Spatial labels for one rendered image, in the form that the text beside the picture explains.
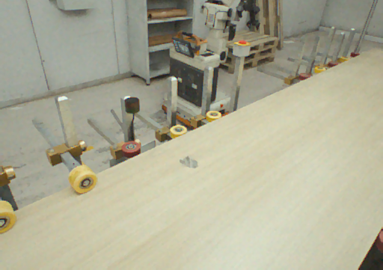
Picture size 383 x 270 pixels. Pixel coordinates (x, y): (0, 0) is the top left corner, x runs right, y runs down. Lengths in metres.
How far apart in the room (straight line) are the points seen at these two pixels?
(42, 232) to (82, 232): 0.12
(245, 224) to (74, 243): 0.51
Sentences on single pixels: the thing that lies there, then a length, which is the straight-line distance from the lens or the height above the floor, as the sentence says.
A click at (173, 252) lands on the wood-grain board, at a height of 0.90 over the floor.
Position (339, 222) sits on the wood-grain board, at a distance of 1.06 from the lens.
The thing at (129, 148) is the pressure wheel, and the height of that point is 0.90.
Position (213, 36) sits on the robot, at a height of 0.93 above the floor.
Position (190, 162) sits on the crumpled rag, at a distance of 1.09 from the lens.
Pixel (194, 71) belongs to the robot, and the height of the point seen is 0.66.
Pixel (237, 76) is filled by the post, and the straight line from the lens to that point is 1.66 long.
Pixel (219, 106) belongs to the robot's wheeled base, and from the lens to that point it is 3.01.
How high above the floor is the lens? 1.61
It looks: 31 degrees down
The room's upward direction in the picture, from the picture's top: 3 degrees clockwise
